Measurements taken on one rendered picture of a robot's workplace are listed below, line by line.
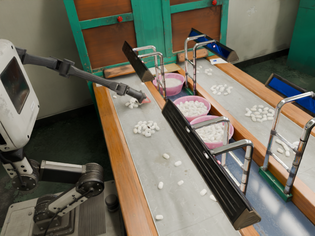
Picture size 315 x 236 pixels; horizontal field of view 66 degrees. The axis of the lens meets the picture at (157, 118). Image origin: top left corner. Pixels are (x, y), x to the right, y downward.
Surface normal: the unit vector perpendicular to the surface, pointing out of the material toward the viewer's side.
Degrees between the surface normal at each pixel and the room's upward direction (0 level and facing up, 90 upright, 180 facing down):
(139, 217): 0
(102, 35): 90
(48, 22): 90
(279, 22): 90
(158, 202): 0
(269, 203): 0
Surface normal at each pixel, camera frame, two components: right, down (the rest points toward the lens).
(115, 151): -0.10, -0.81
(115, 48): 0.30, 0.52
